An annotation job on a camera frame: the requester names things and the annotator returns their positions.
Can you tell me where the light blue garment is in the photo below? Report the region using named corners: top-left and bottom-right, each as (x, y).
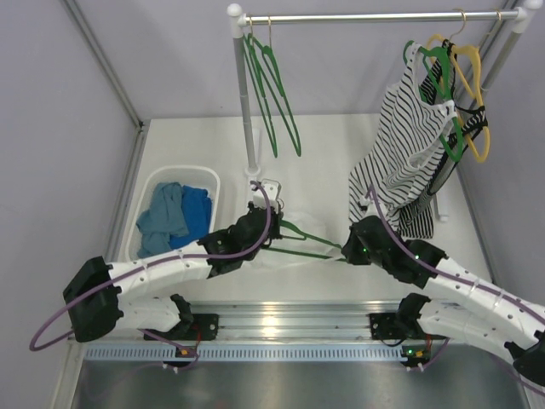
top-left (136, 182), bottom-right (188, 258)

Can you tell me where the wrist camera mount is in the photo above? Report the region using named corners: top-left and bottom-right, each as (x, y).
top-left (250, 179), bottom-right (282, 213)
top-left (358, 191), bottom-right (376, 212)

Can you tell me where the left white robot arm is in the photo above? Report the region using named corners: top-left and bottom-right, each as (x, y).
top-left (63, 204), bottom-right (282, 343)

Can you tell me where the white plastic laundry basket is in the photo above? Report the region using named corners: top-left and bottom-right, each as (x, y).
top-left (124, 165), bottom-right (221, 260)

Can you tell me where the aluminium mounting rail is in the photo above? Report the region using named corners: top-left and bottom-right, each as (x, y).
top-left (70, 300), bottom-right (486, 363)

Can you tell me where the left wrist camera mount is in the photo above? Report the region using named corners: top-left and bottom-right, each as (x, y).
top-left (250, 179), bottom-right (282, 213)

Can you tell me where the yellow hanger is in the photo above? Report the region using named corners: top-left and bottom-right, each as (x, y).
top-left (450, 44), bottom-right (491, 164)

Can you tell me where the striped tank top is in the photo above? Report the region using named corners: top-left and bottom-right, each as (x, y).
top-left (347, 42), bottom-right (459, 227)

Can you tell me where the green hanger with striped top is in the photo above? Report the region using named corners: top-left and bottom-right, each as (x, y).
top-left (396, 41), bottom-right (463, 169)

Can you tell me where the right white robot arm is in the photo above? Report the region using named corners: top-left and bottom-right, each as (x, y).
top-left (342, 216), bottom-right (544, 385)

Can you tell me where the dark striped garment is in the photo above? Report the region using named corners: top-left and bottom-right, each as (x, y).
top-left (399, 34), bottom-right (488, 239)

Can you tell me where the white tank top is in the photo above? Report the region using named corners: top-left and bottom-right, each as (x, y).
top-left (250, 211), bottom-right (341, 269)

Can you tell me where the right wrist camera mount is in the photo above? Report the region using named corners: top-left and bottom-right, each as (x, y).
top-left (358, 191), bottom-right (376, 212)

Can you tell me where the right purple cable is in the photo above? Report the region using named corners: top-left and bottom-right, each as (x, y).
top-left (365, 182), bottom-right (545, 397)

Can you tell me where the dark blue garment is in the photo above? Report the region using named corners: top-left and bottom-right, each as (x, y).
top-left (169, 185), bottom-right (212, 250)

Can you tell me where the white clothes rack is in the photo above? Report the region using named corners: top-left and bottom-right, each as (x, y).
top-left (227, 0), bottom-right (545, 222)

